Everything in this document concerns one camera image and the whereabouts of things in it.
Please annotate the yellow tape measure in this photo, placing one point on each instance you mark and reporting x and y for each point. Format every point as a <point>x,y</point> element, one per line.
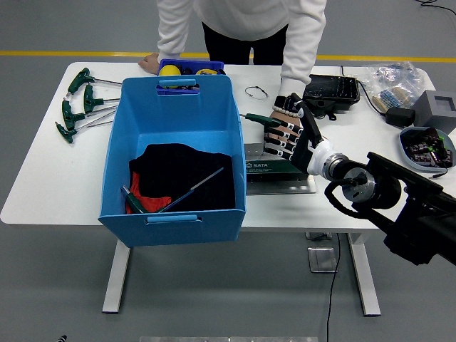
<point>206,71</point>

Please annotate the square metal floor plate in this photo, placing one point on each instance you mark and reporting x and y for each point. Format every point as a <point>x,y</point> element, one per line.
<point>322,260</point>

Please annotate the taped resistor strip bundle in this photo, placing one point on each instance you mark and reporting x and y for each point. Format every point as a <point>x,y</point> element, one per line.
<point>392,97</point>

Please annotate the large blue plastic storage box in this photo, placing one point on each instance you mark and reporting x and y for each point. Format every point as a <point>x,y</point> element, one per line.
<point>178,110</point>

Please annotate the small dark blue bin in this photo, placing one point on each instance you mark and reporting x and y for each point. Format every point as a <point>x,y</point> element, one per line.
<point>213,65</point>

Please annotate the light blue dish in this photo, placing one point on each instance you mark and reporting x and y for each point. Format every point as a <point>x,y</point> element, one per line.
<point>406,158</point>

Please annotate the black wrist watch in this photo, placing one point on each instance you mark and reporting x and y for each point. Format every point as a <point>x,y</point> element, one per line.
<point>281,101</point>

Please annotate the black power adapter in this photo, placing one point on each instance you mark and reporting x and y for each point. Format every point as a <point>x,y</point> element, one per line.
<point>400,117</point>

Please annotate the black rectangular tray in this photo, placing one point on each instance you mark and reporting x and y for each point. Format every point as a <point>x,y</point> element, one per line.
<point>335,89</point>

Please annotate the person's right hand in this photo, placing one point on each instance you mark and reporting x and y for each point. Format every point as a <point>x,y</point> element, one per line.
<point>149,64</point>

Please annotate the small black object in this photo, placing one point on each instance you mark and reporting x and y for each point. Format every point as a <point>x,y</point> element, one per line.
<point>188,70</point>

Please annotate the person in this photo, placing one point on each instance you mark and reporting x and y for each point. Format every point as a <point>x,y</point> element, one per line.
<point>242,18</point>

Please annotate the yellow ball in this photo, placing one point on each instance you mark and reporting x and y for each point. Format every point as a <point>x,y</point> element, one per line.
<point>170,70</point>

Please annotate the person's right forearm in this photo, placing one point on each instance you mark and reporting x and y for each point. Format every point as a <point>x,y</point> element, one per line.
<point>169,39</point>

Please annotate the person's left hand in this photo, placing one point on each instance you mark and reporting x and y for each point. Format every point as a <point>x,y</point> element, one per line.
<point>288,120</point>

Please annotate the white table leg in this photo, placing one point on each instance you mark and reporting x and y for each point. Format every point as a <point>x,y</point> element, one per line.
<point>363,278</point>
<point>115,278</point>

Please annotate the black cloth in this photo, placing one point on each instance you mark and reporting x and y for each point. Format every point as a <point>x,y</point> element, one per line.
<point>181,164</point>

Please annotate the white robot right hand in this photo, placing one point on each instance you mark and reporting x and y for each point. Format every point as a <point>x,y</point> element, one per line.
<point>313,153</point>

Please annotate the grey foam block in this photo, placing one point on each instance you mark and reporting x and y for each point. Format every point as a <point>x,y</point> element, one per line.
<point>425,107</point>

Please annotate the person's left forearm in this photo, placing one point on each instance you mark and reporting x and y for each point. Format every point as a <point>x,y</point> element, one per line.
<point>299,67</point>

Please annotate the green grey wrench holder rack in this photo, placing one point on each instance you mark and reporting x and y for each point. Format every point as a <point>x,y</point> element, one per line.
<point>270,167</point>

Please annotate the small metal floor plate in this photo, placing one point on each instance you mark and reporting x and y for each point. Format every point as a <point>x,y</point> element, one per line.
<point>318,236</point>

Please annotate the clear plastic bag of parts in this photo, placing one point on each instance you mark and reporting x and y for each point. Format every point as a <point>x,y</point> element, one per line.
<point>392,75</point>

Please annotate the dark electronic parts pile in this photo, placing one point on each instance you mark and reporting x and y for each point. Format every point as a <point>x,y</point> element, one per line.
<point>424,149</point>

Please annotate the orange cloth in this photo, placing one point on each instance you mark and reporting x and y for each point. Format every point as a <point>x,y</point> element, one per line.
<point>153,203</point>

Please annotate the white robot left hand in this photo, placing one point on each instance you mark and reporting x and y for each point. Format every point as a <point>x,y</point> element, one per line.
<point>62,338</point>

